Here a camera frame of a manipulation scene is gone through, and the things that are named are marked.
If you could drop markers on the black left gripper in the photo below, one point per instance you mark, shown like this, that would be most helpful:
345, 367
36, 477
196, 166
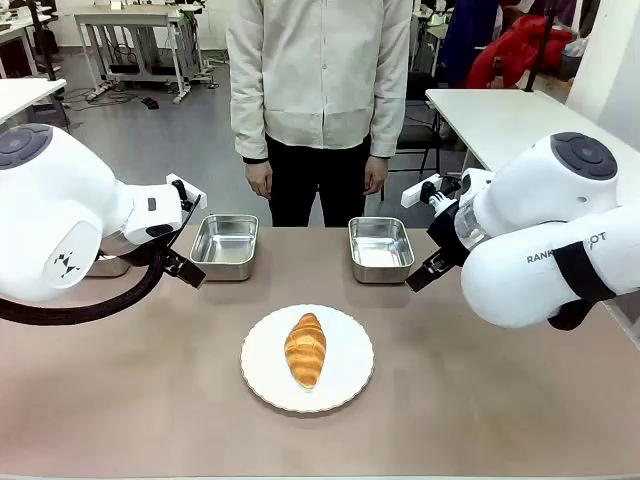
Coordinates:
162, 257

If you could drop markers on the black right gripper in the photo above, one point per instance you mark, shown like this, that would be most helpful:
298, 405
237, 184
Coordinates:
447, 232

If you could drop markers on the golden croissant bread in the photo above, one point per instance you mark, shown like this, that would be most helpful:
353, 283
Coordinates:
305, 350

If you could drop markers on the person's right forearm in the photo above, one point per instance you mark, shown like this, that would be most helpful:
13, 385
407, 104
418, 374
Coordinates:
250, 120

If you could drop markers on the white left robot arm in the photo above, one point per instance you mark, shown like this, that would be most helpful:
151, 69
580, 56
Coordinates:
45, 210

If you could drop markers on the person's left forearm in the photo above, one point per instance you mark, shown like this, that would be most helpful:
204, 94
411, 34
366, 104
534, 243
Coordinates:
387, 115

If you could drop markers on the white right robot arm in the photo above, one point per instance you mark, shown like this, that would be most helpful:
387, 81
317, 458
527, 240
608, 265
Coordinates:
540, 200

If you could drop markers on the rectangular steel container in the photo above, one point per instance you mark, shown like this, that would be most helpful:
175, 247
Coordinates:
107, 267
224, 247
381, 250

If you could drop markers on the person's left hand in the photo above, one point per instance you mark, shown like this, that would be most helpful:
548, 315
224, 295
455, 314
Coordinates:
375, 177

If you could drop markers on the person's right hand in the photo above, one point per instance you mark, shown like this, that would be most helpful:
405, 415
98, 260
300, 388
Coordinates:
260, 180

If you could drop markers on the white scalloped plate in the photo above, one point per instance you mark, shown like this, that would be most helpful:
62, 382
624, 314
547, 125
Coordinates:
345, 360

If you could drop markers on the black trousers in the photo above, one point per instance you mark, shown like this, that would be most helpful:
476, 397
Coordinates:
300, 190

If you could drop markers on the black chair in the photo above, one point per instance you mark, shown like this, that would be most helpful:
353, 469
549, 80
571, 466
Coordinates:
420, 130

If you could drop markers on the large white table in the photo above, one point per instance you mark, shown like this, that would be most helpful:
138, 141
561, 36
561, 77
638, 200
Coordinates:
500, 125

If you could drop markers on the cream button jacket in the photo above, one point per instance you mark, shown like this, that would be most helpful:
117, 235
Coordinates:
320, 70

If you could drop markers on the red jacket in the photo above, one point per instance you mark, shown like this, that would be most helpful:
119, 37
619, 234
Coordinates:
510, 52

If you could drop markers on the dark blue garment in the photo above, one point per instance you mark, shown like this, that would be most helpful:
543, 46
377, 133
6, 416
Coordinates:
467, 40

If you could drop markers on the white side table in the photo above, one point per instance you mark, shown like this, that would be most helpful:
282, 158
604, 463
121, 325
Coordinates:
25, 97

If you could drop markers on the black stand pole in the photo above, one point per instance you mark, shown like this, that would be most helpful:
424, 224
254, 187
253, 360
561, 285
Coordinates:
42, 45
540, 45

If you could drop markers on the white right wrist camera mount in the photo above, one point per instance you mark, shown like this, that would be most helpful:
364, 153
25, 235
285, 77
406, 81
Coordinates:
417, 192

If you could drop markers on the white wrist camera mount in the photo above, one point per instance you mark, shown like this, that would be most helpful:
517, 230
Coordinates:
190, 187
417, 192

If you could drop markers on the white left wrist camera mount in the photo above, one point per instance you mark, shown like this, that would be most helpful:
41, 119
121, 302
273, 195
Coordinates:
190, 187

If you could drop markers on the grey metal frame workbench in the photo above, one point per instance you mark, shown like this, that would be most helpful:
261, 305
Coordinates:
135, 22

